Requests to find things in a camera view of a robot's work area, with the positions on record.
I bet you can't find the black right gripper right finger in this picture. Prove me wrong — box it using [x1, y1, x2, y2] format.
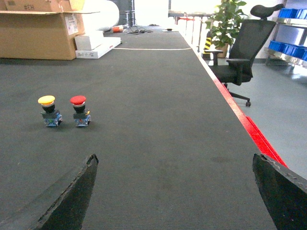
[252, 154, 307, 230]

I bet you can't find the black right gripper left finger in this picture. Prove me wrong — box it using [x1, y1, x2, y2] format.
[0, 154, 99, 230]

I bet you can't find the steel shelf rack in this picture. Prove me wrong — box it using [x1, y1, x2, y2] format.
[265, 0, 307, 68]

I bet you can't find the yellow mushroom push button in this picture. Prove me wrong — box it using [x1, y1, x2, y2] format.
[38, 95, 62, 127]

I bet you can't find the red mushroom push button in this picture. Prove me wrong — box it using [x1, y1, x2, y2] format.
[70, 95, 91, 127]

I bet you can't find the black office chair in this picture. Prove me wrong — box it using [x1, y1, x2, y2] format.
[204, 3, 284, 107]

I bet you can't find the white flat box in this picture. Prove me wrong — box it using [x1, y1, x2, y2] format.
[75, 37, 121, 59]

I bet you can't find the white small box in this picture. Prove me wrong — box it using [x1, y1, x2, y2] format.
[75, 31, 104, 50]

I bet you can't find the green potted plant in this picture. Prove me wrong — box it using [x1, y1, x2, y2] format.
[207, 0, 247, 58]

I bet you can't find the large cardboard box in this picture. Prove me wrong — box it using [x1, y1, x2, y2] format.
[0, 0, 98, 60]

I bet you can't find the white foam roll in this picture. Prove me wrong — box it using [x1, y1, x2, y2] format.
[82, 0, 119, 33]

